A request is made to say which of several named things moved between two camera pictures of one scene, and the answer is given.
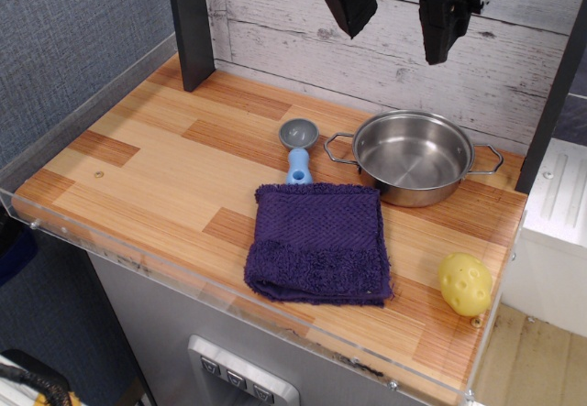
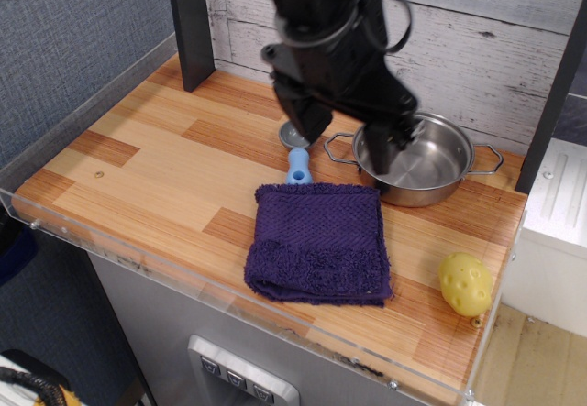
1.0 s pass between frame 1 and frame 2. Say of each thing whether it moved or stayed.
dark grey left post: stayed
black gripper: moved
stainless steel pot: stayed
